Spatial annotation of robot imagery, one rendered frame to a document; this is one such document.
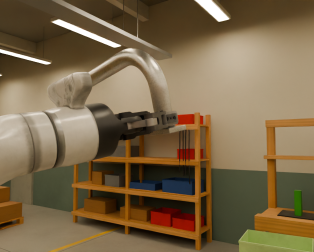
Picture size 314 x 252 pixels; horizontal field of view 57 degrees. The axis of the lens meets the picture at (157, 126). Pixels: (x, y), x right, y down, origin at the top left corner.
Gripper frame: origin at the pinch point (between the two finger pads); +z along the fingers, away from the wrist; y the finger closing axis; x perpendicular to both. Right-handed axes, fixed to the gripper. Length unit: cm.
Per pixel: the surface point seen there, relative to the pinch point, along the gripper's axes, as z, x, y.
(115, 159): 277, -66, -443
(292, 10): 455, 133, -148
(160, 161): 302, -76, -342
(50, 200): 249, -170, -737
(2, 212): 106, -136, -612
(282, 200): 396, -159, -181
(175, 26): 409, 172, -353
